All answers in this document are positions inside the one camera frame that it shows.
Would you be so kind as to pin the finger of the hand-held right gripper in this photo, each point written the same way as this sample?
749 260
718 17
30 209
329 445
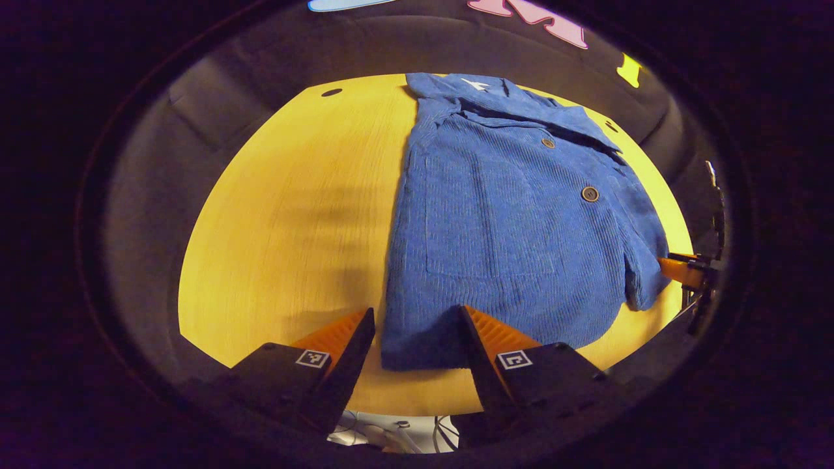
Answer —
677 268

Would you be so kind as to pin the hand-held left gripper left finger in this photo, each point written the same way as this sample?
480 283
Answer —
345 384

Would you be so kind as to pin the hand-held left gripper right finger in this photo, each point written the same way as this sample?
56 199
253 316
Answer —
485 378

